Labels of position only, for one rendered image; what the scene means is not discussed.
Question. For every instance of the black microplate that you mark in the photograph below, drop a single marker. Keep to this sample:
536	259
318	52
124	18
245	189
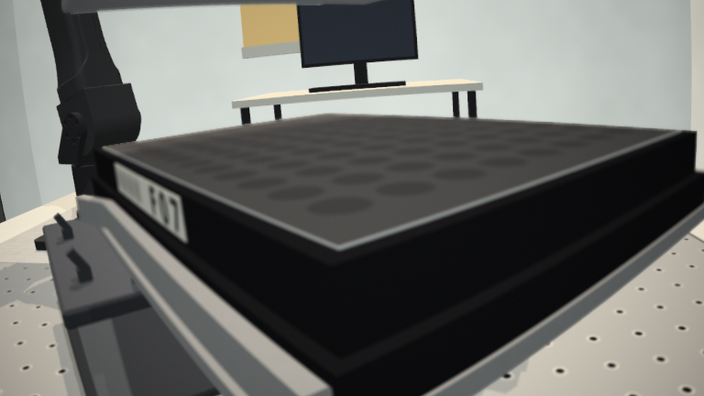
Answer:
388	254

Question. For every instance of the grey shelf rack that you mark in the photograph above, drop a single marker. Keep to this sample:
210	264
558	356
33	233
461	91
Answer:
232	353

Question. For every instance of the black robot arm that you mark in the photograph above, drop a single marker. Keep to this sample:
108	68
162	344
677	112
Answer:
96	108

